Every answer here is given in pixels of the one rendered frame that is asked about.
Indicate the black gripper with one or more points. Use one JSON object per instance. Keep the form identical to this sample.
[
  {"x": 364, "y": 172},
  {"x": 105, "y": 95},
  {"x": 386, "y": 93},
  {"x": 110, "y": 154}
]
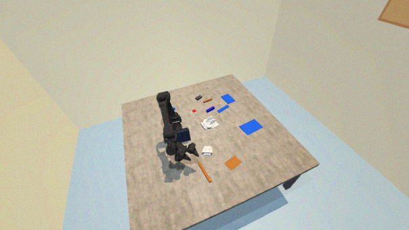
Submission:
[{"x": 191, "y": 150}]

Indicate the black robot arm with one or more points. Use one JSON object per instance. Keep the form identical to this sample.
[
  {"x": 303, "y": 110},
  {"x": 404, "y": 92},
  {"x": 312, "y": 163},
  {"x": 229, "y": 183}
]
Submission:
[{"x": 170, "y": 129}]

